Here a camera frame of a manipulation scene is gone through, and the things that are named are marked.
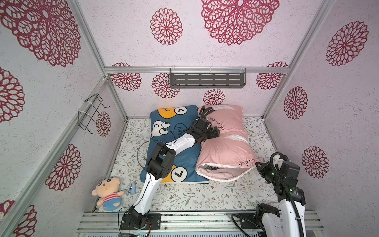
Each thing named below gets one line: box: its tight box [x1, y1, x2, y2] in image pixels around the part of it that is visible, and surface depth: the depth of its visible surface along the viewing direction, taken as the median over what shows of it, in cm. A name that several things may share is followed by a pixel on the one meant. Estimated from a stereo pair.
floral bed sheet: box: [104, 116, 278, 211], surface depth 85 cm
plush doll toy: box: [91, 177, 125, 212], surface depth 79 cm
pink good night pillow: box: [195, 104, 263, 183], surface depth 87 cm
